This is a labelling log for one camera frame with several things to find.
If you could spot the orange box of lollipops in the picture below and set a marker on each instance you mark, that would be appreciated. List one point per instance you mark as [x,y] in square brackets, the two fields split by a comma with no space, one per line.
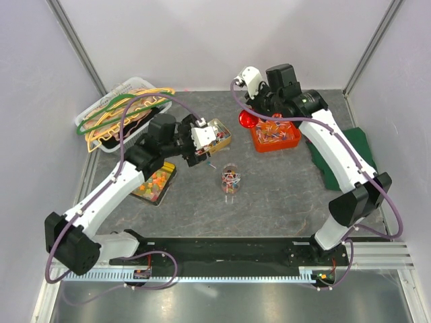
[274,136]

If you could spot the loose lollipop on table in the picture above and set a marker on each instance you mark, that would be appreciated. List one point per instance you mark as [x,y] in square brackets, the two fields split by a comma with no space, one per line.
[211,165]

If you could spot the grey cable duct rail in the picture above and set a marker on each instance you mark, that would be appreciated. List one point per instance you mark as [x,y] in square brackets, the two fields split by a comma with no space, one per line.
[129,275]

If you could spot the gold tin lollipops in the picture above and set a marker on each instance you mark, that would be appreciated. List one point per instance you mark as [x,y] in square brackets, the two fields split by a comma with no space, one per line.
[223,137]

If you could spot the red jar lid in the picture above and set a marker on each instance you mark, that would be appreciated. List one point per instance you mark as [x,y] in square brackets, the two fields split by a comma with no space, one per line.
[247,120]

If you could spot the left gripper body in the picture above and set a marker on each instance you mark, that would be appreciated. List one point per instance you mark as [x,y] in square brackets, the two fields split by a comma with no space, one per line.
[191,158]

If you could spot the clear plastic jar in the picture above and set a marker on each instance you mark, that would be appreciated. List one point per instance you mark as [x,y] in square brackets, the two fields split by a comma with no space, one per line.
[230,181]

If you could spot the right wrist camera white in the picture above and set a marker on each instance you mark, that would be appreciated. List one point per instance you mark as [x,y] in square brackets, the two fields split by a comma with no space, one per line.
[251,78]

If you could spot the orange wavy clothes hanger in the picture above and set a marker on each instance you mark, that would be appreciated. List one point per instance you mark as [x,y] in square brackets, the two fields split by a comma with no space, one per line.
[102,124]

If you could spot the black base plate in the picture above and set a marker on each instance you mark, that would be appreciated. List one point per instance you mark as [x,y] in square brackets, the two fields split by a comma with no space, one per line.
[241,256]

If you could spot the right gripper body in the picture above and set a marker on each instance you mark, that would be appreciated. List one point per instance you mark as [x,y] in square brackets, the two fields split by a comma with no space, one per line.
[265,102]

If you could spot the gold square tin star candies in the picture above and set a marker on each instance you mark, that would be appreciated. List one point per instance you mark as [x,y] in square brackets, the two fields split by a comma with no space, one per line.
[154,189]

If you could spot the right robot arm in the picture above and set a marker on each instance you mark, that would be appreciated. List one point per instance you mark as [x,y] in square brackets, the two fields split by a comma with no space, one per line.
[363,188]

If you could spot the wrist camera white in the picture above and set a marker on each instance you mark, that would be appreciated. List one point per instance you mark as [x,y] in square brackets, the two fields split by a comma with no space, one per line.
[203,137]
[251,78]

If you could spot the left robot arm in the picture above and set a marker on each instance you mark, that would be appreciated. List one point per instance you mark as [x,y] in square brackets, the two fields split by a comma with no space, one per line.
[72,239]

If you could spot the green cloth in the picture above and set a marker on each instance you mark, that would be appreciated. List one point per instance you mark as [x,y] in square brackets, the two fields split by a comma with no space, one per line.
[331,156]

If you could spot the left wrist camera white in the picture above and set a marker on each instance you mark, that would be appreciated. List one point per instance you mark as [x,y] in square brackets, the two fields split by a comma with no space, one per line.
[203,137]

